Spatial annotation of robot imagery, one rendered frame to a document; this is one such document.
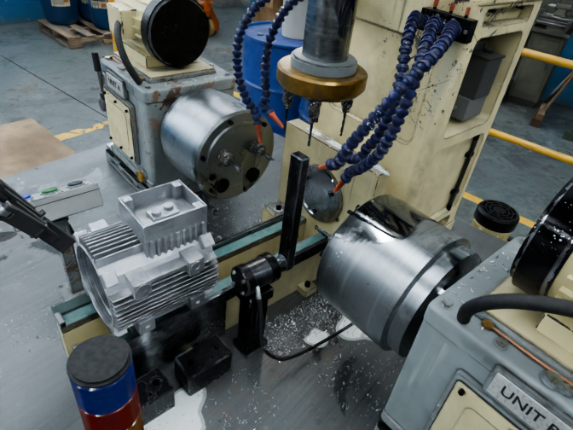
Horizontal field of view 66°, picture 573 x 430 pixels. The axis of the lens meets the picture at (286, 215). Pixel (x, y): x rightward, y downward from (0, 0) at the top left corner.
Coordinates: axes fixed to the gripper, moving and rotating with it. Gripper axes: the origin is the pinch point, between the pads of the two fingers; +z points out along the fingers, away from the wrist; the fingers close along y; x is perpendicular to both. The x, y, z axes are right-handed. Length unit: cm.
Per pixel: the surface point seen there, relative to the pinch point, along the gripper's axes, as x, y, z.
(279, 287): -23, -13, 43
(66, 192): -4.7, 15.6, 5.8
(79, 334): 11.5, -2.9, 18.9
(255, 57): -122, 150, 109
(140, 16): -46, 51, 3
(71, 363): 0.9, -35.0, -13.7
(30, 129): 8, 243, 106
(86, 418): 4.5, -37.2, -8.3
